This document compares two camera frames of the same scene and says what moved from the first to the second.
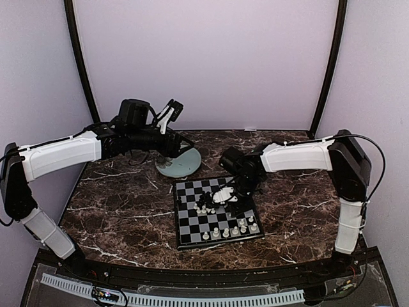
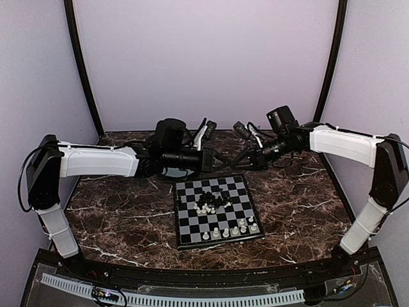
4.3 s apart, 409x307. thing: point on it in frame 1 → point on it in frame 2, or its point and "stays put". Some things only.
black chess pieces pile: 204,199 stays put
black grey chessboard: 197,228 stays put
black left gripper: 174,151 → 208,163
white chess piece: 215,232 stays put
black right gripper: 246,206 → 257,161
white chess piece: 225,234 stays put
